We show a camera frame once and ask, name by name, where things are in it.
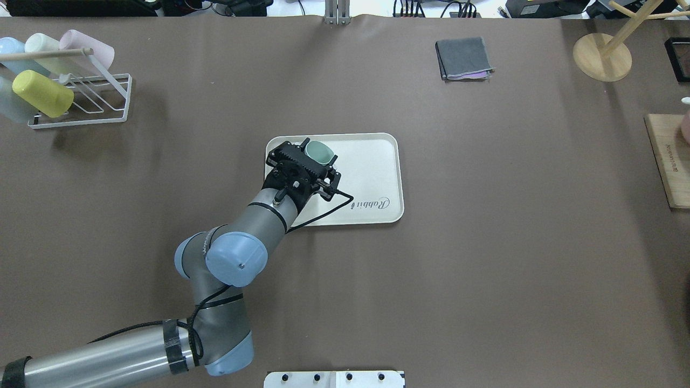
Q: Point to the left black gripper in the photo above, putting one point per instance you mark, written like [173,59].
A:
[330,178]

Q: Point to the yellow cup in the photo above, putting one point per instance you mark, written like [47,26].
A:
[48,96]

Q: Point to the white wire cup rack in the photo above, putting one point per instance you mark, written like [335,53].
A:
[98,99]

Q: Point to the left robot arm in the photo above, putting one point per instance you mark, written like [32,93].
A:
[218,263]

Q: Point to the wooden stand with round base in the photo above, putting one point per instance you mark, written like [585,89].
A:
[637,47]

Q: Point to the folded grey purple cloth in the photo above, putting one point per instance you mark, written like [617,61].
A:
[463,59]

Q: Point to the cream white cup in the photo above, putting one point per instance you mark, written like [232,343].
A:
[40,42]

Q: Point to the dark picture frame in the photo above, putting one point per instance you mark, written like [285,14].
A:
[677,49]

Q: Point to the green cup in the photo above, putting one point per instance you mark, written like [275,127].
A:
[319,152]

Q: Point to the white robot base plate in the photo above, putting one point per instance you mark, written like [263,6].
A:
[356,378]

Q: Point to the wooden board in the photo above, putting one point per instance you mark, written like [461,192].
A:
[670,149]

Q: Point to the aluminium frame post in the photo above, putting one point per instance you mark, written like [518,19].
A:
[337,12]

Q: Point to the white rabbit print tray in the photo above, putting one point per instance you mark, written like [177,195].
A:
[370,169]

